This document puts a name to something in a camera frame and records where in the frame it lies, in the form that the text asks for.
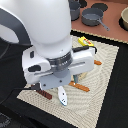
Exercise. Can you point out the yellow toy butter box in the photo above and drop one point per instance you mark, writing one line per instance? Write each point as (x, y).
(85, 42)

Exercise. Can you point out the brown toy stove board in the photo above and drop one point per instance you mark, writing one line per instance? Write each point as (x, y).
(111, 19)

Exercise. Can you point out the beige woven placemat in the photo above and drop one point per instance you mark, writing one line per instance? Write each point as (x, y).
(83, 107)

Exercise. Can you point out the beige bowl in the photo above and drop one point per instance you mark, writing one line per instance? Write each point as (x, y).
(124, 16)

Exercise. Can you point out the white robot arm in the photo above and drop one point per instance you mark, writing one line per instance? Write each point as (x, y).
(45, 26)

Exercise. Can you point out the fork with wooden handle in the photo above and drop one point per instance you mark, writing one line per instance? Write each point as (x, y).
(78, 86)

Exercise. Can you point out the grey pot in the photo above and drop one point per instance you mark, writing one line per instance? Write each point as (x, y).
(74, 10)

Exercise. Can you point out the brown toy sausage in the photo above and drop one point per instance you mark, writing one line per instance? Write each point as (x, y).
(45, 94)

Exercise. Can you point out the grey saucepan with handle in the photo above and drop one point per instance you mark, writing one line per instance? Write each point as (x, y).
(93, 17)

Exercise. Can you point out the knife with wooden handle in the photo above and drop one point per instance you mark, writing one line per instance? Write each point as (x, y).
(97, 62)

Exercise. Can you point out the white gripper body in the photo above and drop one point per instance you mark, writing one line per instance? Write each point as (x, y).
(52, 73)

